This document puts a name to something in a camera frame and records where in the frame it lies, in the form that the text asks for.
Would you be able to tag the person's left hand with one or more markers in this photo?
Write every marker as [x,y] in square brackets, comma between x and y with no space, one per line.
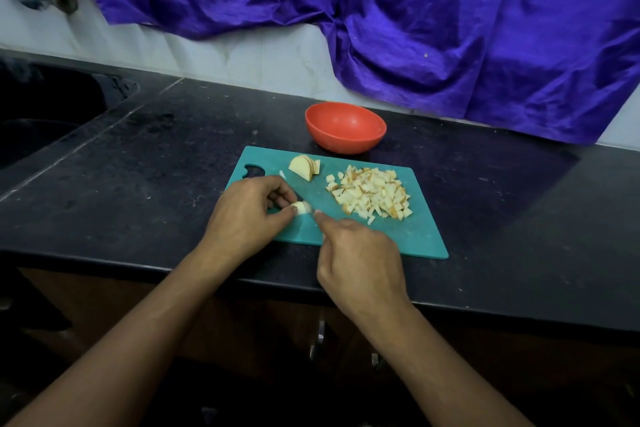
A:
[240,223]

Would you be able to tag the person's right hand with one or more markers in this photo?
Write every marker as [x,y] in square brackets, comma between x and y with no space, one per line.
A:
[362,270]

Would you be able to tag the half-round pale potato slice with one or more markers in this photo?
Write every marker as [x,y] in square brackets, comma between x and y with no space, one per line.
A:
[316,166]
[302,207]
[300,167]

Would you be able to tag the teal plastic cutting board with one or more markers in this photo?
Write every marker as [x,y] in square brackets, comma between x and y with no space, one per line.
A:
[425,237]

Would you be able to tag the pile of diced apple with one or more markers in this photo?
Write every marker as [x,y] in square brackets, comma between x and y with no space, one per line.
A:
[370,191]

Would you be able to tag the orange bowl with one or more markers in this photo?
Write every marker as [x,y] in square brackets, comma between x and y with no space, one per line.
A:
[345,127]

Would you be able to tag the person's right forearm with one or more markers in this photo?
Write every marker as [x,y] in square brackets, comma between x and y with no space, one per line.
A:
[460,382]

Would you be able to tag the person's left forearm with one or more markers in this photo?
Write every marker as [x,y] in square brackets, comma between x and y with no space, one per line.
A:
[110,362]

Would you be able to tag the dark kitchen sink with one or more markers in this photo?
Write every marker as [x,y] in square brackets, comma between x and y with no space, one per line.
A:
[45,111]

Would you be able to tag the purple cloth curtain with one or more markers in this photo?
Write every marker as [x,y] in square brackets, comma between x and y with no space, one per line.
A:
[490,21]

